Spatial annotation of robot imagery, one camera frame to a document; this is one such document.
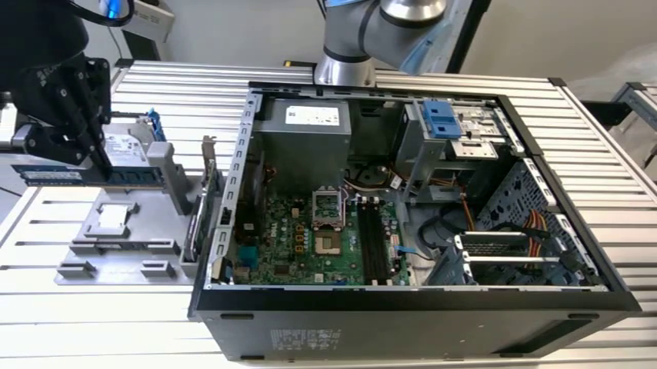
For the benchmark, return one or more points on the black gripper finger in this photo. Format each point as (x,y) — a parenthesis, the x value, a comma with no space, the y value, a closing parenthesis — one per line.
(51,144)
(92,96)

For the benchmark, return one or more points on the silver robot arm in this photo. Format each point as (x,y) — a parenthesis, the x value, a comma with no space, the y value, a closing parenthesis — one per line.
(338,38)

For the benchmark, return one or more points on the black RAM slot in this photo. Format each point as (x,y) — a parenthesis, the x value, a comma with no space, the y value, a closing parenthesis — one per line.
(378,242)
(373,242)
(385,242)
(366,242)

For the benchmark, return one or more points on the hard disk in blue carrier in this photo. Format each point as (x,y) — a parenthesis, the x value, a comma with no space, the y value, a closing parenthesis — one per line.
(128,150)

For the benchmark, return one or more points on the silver CPU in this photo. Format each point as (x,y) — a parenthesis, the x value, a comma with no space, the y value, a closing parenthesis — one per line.
(112,215)

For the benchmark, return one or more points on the grey parts rack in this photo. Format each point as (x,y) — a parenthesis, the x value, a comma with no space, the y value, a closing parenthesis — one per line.
(148,227)

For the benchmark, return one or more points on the graphics card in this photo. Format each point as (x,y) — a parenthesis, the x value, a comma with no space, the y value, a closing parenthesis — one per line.
(210,192)

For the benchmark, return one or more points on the black case fan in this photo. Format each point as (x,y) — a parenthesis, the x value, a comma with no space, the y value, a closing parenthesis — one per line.
(254,207)

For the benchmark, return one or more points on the grey power supply unit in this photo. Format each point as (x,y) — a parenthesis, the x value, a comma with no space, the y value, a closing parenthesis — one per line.
(303,153)

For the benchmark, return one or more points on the blue rear port block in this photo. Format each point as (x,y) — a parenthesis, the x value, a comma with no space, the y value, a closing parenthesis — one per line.
(247,256)

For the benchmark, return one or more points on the green motherboard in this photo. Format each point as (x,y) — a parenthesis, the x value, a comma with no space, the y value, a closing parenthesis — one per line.
(287,238)

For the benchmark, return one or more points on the metal locking lever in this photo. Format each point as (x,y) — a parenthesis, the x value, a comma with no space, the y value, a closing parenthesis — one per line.
(345,201)

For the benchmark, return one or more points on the CPU socket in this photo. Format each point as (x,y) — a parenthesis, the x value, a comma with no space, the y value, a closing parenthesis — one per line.
(329,244)

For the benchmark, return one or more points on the blue plastic bay latch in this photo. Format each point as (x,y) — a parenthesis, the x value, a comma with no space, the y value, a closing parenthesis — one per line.
(438,123)

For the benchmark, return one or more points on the metal drive cage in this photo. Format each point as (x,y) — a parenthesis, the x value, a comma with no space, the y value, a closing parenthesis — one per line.
(472,150)

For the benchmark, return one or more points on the black grey PC case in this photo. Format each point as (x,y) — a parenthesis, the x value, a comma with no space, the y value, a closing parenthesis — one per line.
(359,330)

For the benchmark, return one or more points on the perforated metal disk bay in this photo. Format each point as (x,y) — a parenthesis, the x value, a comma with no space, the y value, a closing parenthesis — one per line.
(518,192)

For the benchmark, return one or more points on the black frame post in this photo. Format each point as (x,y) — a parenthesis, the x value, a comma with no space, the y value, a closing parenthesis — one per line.
(140,50)
(472,30)

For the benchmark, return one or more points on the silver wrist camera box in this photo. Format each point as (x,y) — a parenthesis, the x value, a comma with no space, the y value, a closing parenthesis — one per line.
(154,19)

